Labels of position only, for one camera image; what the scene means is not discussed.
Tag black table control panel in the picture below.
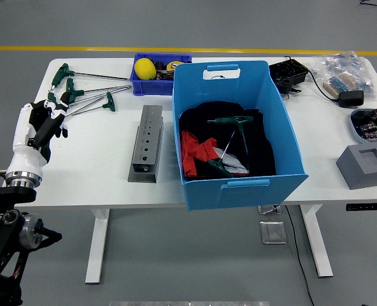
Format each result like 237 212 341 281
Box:
345 202 377 212

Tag red cloth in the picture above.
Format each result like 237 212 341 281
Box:
181 129 220 178

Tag large green T-handle wrench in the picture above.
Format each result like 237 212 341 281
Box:
207 115 255 160

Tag large light blue box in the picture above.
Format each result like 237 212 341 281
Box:
171 60 309 212

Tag white table leg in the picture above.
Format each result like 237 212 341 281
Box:
299 204 334 279
85 208 110 285

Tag short green T-handle hex wrench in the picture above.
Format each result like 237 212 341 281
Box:
69 91 117 116

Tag black floor cable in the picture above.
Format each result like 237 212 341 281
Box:
283 205 315 306

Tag grey foam block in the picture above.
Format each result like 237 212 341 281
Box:
336 143 377 191

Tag small dark blue bin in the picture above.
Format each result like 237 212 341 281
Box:
129 52 193 96

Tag light blue dish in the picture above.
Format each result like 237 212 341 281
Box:
349 108 377 145

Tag small green T-handle wrench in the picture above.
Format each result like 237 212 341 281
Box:
206 129 237 179

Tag black plastic tray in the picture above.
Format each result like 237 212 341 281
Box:
269 59 310 87

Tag white grey fabric piece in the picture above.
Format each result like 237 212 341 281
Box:
213 146 252 175

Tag yellow lemon-shaped object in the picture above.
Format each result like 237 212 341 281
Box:
134 57 157 81

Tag yellow tape measure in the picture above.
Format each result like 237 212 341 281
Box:
166 60 187 71

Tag black power adapter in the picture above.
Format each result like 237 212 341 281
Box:
338 90 365 108

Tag electronic parts pile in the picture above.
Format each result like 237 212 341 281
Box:
350 108 377 143

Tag clear plastic component bags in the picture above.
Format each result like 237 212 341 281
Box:
308 50 376 101

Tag black cloth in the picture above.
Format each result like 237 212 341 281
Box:
178 100 277 181

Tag grey metal tool rack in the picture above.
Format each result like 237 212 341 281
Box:
127 105 164 184

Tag small metal floor plate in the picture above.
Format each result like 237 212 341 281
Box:
257 205 283 215

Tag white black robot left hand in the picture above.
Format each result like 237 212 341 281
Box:
8 91 71 175

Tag black round cylinder part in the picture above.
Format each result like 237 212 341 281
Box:
277 78 294 94

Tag black adapter cable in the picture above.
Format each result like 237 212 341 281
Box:
283 55 341 103

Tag square metal floor plate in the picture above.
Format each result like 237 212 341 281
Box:
259 221 287 245

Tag beige resistor strip bundle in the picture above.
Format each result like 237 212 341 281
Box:
322 72 357 99

